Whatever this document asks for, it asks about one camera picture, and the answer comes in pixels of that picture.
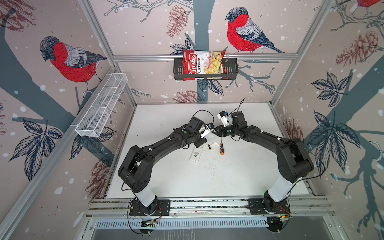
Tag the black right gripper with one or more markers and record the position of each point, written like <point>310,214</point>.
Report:
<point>220,129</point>

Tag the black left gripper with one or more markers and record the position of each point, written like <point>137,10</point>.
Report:
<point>201,142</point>

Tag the white battery cover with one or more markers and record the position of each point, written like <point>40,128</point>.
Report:
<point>214,145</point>

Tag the orange black screwdriver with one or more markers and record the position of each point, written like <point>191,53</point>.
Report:
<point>222,150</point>

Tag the grey-faced white remote control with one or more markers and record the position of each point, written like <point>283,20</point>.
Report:
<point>210,135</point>

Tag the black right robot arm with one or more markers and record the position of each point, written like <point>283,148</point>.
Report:
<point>293,160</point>

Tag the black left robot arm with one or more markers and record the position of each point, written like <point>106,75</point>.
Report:
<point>136,169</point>

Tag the red cassava chips bag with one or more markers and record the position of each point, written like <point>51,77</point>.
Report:
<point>203,62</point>

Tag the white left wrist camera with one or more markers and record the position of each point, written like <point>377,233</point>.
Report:
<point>205,126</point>

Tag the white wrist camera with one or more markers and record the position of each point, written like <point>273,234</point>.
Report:
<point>224,117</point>
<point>205,126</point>

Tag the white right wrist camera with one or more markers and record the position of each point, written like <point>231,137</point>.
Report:
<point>224,117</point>

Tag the black wall basket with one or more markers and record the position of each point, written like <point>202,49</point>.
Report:
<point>226,70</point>

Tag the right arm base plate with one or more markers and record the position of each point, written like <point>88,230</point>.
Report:
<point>268,207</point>

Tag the white wire mesh basket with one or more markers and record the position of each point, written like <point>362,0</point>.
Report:
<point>100,110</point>

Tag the aluminium mounting rail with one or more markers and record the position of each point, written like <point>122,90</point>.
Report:
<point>296,206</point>

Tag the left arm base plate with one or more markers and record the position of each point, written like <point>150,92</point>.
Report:
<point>156,208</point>

